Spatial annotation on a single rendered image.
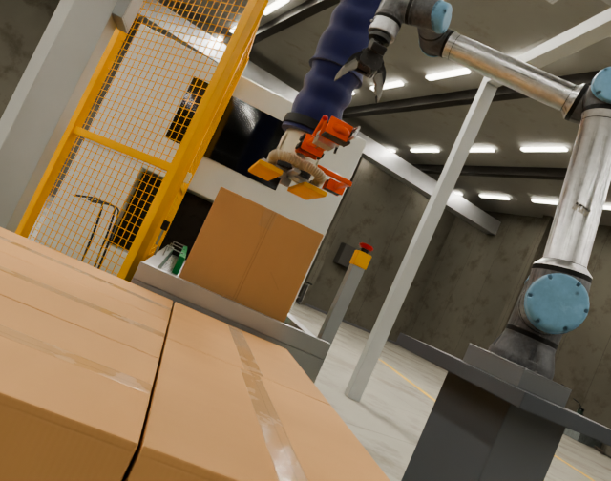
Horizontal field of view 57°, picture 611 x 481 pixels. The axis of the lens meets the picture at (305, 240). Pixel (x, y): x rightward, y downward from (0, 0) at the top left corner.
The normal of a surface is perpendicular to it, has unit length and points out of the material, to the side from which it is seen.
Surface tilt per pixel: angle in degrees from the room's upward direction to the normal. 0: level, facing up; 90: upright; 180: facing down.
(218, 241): 90
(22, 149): 90
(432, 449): 90
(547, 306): 95
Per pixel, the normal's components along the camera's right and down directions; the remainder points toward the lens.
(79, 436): 0.20, 0.02
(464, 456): -0.80, -0.40
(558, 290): -0.29, -0.10
